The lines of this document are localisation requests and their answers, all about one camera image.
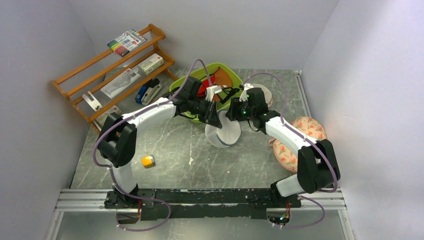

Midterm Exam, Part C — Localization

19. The floral pink pouch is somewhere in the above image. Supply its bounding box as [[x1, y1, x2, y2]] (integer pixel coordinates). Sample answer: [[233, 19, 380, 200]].
[[266, 116, 327, 173]]

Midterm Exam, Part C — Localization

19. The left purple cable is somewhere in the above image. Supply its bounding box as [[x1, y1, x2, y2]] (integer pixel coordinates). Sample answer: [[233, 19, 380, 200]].
[[92, 59, 214, 232]]

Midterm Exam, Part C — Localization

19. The white small box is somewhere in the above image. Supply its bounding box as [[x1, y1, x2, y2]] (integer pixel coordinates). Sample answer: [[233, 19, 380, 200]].
[[138, 53, 165, 75]]

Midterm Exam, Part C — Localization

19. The red black bra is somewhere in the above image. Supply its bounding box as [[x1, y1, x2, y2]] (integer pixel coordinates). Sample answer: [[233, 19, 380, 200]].
[[188, 63, 242, 109]]

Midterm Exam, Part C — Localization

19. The colored marker pack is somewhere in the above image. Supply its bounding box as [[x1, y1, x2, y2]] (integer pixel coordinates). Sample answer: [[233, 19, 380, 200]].
[[107, 29, 147, 57]]

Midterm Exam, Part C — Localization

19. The beige embroidered bag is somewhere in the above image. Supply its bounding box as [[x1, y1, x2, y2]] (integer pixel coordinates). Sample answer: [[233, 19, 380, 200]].
[[251, 83, 274, 107]]

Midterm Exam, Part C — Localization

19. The green plastic tray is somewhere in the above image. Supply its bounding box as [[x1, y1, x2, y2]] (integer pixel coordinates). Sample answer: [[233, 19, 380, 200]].
[[169, 62, 243, 124]]

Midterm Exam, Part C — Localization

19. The wooden shelf rack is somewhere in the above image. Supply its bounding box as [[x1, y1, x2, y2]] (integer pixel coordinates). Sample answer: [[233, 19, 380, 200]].
[[51, 24, 178, 132]]

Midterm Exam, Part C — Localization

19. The red white flat box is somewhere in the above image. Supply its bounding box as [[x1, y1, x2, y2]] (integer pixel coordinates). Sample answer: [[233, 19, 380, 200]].
[[94, 105, 122, 130]]

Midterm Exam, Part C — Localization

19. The blue black stapler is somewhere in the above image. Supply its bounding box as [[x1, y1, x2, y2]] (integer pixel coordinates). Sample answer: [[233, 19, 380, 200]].
[[135, 78, 162, 106]]

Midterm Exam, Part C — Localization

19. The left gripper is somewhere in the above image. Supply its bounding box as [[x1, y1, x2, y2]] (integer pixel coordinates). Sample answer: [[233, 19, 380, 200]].
[[189, 97, 223, 130]]

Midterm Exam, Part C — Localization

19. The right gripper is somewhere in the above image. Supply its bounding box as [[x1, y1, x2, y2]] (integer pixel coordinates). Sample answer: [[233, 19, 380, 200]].
[[225, 96, 255, 122]]

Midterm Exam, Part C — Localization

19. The white packaged item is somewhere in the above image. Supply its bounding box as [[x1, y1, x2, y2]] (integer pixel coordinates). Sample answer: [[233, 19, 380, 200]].
[[100, 67, 141, 99]]

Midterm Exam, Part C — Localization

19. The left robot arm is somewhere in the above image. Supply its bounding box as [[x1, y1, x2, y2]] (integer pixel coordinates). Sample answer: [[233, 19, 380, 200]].
[[92, 77, 223, 208]]

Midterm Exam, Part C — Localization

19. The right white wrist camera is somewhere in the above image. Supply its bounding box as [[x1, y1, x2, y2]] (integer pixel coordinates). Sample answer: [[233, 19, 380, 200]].
[[239, 83, 254, 92]]

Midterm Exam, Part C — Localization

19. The orange brown bra pad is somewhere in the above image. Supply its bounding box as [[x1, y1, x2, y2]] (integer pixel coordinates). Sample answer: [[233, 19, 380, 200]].
[[197, 67, 233, 104]]

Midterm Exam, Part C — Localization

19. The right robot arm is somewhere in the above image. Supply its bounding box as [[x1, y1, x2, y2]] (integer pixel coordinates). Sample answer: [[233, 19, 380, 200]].
[[226, 87, 340, 207]]

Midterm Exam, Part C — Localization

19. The yellow white small block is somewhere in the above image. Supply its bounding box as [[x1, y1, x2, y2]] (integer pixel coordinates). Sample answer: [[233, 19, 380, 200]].
[[141, 154, 156, 169]]

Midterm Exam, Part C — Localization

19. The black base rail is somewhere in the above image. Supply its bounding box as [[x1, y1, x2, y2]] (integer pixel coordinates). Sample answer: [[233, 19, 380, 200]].
[[104, 188, 301, 224]]

